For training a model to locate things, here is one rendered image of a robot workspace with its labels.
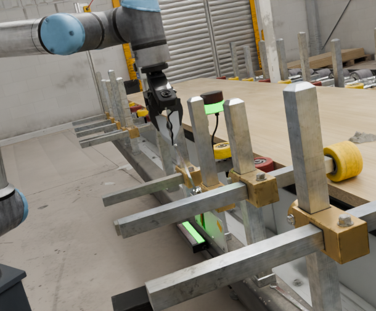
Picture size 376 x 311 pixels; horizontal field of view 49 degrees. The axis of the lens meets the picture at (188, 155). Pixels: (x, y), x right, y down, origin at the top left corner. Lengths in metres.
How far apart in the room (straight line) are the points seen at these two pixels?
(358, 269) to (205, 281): 0.54
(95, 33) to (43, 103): 7.77
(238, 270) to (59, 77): 8.34
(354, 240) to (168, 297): 0.27
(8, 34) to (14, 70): 7.62
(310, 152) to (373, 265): 0.42
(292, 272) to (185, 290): 0.64
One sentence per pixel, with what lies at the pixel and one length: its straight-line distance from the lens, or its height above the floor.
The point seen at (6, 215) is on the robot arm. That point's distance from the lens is 1.64.
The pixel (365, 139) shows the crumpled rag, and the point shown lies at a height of 0.91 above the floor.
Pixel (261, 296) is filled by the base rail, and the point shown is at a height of 0.70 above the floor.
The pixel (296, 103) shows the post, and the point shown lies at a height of 1.14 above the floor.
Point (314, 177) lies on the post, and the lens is 0.65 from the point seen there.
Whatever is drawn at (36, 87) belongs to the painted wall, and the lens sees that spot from 8.77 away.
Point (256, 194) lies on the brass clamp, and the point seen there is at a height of 0.95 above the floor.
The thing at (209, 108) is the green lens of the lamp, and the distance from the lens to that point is 1.09.
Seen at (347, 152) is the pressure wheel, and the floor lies 0.97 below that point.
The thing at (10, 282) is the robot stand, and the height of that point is 0.60.
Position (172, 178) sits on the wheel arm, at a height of 0.85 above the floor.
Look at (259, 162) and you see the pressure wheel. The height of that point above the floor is 0.91.
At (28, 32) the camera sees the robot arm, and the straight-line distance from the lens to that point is 1.09.
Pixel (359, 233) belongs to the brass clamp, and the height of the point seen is 0.96.
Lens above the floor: 1.26
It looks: 15 degrees down
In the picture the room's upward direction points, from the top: 12 degrees counter-clockwise
